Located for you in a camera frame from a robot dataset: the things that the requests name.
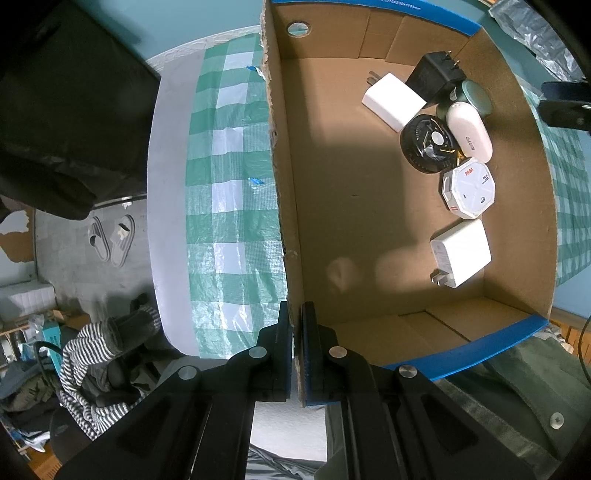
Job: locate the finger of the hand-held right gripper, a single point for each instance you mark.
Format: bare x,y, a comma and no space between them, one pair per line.
565,117
565,91

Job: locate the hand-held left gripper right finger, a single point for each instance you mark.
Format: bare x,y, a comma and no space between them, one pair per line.
307,350

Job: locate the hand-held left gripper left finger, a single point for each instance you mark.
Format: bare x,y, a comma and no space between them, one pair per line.
287,341

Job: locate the teal cylindrical container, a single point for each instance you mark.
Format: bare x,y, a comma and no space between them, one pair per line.
475,94

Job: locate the white oval case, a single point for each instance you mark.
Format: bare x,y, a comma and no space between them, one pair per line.
468,131

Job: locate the white octagonal device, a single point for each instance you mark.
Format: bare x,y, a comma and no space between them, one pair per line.
468,187

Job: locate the black charger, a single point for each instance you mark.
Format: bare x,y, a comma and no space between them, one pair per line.
431,76

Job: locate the round black device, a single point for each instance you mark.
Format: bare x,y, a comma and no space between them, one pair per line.
422,138

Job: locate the cardboard box with blue edge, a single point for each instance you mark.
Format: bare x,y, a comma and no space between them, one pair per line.
360,207

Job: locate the white charger with prongs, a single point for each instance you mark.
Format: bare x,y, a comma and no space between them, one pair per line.
461,251

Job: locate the white square charger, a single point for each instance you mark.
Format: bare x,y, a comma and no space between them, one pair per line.
392,99

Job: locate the silver plastic sheet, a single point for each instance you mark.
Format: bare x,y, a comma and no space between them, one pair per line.
540,37

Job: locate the grey cloth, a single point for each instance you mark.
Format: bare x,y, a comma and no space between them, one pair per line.
281,464

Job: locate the green checked tablecloth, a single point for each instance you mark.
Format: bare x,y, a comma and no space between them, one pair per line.
231,207

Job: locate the blue tape scrap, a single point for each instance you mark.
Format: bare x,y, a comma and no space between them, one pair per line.
256,181

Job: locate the grey slipper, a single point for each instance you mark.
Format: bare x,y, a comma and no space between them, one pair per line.
98,237
122,240

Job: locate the striped cloth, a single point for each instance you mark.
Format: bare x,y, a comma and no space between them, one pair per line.
87,350

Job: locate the brown wooden furniture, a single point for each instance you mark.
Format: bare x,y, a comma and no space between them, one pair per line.
568,330

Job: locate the teal carton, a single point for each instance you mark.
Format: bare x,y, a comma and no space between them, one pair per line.
46,337

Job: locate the white foam box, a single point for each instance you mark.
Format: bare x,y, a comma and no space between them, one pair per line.
27,297

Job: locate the black cloth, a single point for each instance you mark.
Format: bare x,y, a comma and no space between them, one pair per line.
69,92

